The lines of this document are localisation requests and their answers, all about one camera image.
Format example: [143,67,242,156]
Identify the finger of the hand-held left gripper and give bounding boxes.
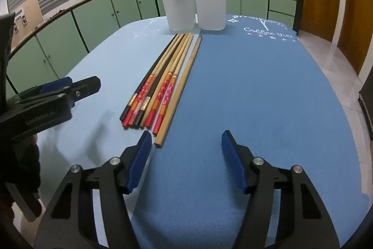
[62,76,101,109]
[16,77,73,101]

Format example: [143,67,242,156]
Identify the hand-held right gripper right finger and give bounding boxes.
[221,130,341,249]

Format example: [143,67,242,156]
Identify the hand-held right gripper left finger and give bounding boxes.
[33,130,152,249]

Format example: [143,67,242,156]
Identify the black gold-banded chopstick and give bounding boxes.
[139,33,190,129]
[129,34,186,127]

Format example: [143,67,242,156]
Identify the red patterned bamboo chopstick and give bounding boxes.
[145,32,193,130]
[152,32,195,136]
[123,33,184,128]
[134,33,189,128]

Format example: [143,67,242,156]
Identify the red chopsticks bundle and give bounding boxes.
[119,33,180,122]

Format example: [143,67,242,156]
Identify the plain wooden chopstick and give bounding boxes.
[154,35,203,148]

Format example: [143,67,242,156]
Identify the white plastic utensil holder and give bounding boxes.
[159,0,227,32]

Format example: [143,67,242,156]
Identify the person's left hand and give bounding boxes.
[13,135,40,198]

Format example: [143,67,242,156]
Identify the light blue printed table mat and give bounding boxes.
[35,16,204,249]

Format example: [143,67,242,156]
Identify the green kitchen base cabinets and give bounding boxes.
[6,0,305,98]

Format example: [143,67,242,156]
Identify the dark blue printed table mat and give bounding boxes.
[131,13,369,249]

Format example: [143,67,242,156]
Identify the black glass-door cabinet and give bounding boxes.
[358,81,373,136]

